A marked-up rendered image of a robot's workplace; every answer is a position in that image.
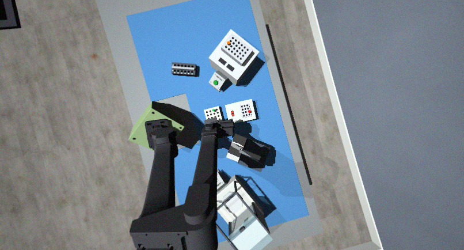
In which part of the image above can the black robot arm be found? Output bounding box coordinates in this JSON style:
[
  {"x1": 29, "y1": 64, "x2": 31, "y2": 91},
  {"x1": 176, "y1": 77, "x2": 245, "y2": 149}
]
[{"x1": 130, "y1": 119, "x2": 235, "y2": 250}]

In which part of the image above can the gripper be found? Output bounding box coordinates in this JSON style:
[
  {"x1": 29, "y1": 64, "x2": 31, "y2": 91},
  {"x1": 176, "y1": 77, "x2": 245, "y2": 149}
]
[{"x1": 204, "y1": 117, "x2": 217, "y2": 125}]

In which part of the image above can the blue bench mat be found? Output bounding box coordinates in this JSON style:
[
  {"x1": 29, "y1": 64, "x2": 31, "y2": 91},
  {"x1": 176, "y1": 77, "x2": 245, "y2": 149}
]
[{"x1": 126, "y1": 0, "x2": 309, "y2": 227}]

